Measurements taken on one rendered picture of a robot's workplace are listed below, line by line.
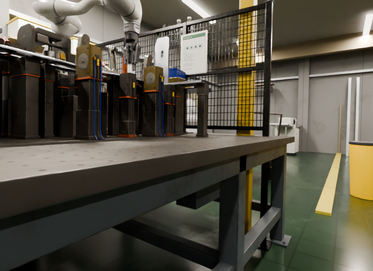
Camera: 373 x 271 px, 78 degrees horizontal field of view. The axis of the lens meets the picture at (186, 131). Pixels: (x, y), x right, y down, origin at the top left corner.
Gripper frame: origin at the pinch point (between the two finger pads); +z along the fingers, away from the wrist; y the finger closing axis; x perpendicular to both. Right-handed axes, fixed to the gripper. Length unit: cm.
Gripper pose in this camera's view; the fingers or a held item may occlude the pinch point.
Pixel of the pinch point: (131, 70)
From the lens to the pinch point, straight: 139.2
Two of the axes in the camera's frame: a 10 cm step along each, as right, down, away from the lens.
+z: -0.2, 10.0, 0.2
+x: 5.1, -0.1, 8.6
